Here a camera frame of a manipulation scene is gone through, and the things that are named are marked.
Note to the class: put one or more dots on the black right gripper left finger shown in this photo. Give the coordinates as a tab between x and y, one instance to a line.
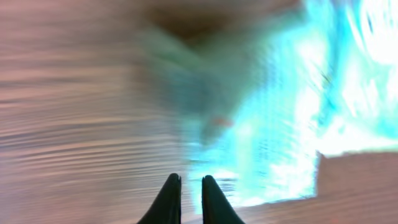
166	208

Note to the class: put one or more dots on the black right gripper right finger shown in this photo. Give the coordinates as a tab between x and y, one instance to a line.
215	207

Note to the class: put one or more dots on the teal tissue pack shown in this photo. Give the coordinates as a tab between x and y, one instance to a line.
258	95

